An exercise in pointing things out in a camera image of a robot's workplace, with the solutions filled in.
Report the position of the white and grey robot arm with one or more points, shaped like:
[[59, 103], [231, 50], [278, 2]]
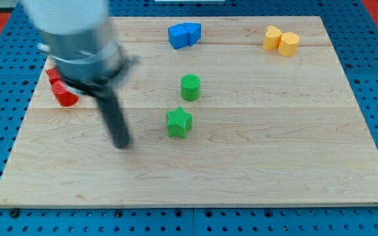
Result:
[[79, 36]]

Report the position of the green star block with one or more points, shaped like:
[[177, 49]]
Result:
[[179, 122]]

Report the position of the green cylinder block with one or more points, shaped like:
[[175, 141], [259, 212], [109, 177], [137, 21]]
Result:
[[190, 87]]

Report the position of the light wooden board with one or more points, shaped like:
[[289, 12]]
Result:
[[267, 130]]

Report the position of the blue cube block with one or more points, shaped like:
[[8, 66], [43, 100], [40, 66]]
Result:
[[178, 36]]

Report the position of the blue triangular block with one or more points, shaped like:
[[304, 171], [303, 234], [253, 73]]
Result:
[[194, 32]]

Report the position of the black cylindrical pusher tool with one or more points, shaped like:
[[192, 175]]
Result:
[[102, 90]]

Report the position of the yellow heart block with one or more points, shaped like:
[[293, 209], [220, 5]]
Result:
[[271, 38]]

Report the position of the yellow hexagon block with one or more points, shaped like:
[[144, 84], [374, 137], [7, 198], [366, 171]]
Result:
[[288, 44]]

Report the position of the red block front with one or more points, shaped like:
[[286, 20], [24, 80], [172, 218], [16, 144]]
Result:
[[63, 96]]

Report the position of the red block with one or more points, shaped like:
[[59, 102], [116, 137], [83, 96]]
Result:
[[53, 75], [63, 96]]

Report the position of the red block rear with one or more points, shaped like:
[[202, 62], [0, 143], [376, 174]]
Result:
[[53, 75]]

